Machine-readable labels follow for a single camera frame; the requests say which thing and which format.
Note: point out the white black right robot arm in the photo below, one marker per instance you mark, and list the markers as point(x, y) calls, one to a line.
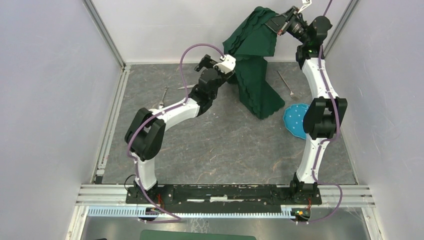
point(323, 119)

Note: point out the black handled knife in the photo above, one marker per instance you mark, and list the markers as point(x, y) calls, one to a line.
point(186, 87)

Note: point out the dark green cloth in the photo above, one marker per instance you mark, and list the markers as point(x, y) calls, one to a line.
point(250, 44)

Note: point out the green mat at bottom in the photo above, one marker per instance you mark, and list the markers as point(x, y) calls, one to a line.
point(175, 235)

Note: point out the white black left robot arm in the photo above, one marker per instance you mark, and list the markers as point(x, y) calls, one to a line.
point(145, 135)

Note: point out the silver spoon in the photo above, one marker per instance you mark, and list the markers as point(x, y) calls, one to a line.
point(161, 102)

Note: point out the silver fork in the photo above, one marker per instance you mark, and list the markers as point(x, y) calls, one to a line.
point(291, 93)

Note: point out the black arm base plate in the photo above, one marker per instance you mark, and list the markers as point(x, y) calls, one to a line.
point(224, 199)

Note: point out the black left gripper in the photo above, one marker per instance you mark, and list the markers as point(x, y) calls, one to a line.
point(207, 62)

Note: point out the blue slotted cable duct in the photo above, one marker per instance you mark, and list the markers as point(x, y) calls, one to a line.
point(145, 212)

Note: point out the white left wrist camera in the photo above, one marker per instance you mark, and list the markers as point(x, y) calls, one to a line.
point(226, 65)

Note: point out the blue polka dot plate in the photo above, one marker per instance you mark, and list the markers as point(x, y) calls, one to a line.
point(293, 119)

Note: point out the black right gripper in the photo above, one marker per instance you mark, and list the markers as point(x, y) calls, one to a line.
point(278, 23)

